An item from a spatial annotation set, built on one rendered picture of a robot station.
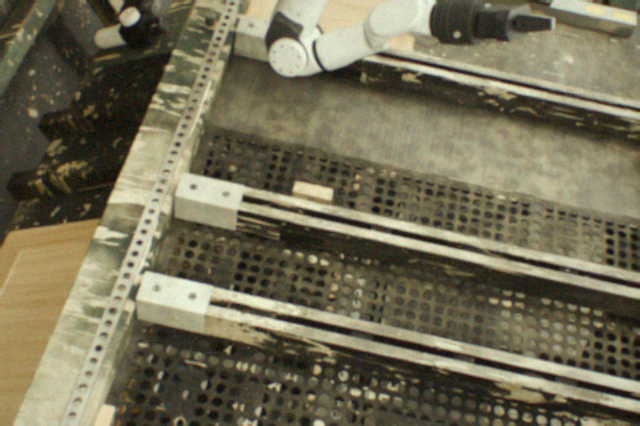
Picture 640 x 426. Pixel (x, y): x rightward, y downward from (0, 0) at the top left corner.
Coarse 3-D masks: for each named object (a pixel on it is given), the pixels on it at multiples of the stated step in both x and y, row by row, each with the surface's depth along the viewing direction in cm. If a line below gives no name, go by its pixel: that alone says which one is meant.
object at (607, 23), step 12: (492, 0) 229; (504, 0) 228; (516, 0) 227; (564, 0) 229; (540, 12) 229; (552, 12) 228; (564, 12) 228; (576, 12) 227; (588, 12) 227; (612, 12) 228; (624, 12) 229; (576, 24) 230; (588, 24) 229; (600, 24) 228; (612, 24) 228; (624, 24) 227
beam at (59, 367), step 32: (224, 0) 213; (192, 32) 205; (192, 64) 199; (224, 64) 201; (160, 96) 192; (160, 128) 186; (128, 160) 180; (160, 160) 181; (192, 160) 187; (128, 192) 175; (160, 192) 176; (128, 224) 171; (160, 224) 172; (96, 256) 166; (96, 288) 162; (64, 320) 157; (96, 320) 158; (128, 320) 159; (64, 352) 153; (32, 384) 149; (64, 384) 150; (96, 384) 151; (32, 416) 146; (96, 416) 150
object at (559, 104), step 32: (256, 32) 204; (352, 64) 205; (384, 64) 203; (416, 64) 204; (448, 64) 205; (448, 96) 207; (480, 96) 205; (512, 96) 203; (544, 96) 202; (576, 96) 204; (608, 96) 205; (608, 128) 205
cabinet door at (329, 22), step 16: (256, 0) 219; (272, 0) 219; (336, 0) 223; (352, 0) 223; (368, 0) 224; (384, 0) 225; (256, 16) 215; (336, 16) 219; (352, 16) 220; (400, 48) 214
